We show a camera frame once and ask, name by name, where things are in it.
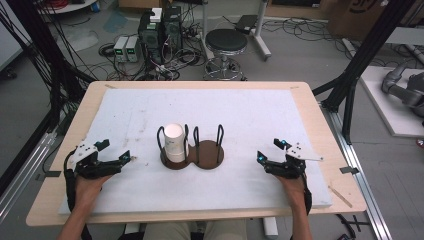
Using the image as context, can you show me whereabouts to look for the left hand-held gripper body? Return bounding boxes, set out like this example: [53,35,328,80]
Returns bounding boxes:
[68,139,123,180]

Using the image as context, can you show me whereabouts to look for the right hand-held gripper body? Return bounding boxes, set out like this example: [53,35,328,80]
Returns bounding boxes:
[264,142,324,180]

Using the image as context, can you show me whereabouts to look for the white flower-print paper cup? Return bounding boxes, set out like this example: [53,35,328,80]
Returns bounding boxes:
[163,123,190,164]

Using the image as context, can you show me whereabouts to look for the brown cup holder black loops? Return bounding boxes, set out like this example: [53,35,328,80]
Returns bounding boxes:
[156,123,225,171]

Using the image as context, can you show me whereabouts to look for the person's left hand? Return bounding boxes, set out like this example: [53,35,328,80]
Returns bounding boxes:
[74,173,114,208]

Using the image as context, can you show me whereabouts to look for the person's right hand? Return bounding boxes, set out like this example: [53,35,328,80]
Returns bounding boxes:
[274,173,308,209]

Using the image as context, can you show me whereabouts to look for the black tape piece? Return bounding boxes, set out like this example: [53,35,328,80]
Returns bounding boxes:
[35,169,63,181]
[339,165,360,175]

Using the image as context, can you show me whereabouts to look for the thin wooden stick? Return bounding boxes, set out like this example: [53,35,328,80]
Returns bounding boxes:
[328,184,353,209]

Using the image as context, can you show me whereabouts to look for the white table cloth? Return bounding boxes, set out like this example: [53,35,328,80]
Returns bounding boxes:
[58,87,334,215]

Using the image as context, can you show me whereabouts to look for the person's beige pants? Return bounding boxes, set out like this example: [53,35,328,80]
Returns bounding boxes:
[143,219,249,240]

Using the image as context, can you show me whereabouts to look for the grey bench power supply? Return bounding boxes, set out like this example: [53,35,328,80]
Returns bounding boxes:
[125,35,141,63]
[113,35,129,63]

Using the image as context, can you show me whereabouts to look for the white platform board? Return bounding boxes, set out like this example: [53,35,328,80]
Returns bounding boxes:
[359,64,424,138]

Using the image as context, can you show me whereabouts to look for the black round stool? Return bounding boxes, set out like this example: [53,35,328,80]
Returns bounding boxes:
[203,28,249,82]

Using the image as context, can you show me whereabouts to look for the black computer tower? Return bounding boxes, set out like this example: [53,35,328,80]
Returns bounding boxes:
[162,5,184,54]
[137,9,164,64]

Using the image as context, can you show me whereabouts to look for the small white box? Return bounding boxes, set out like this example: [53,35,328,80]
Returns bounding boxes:
[149,7,163,24]

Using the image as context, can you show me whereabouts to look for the cardboard box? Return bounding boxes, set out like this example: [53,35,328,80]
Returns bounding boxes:
[326,0,394,41]

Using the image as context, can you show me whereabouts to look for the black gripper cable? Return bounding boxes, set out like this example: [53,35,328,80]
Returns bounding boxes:
[301,176,314,216]
[63,149,79,214]

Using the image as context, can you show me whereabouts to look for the aluminium rail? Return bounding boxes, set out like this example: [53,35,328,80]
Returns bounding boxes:
[319,103,394,240]
[0,131,58,223]

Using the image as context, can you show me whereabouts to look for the white desk frame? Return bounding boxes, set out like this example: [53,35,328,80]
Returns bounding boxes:
[199,0,273,63]

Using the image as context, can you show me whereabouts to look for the tangle of floor cables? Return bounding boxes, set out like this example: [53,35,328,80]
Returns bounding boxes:
[98,39,208,82]

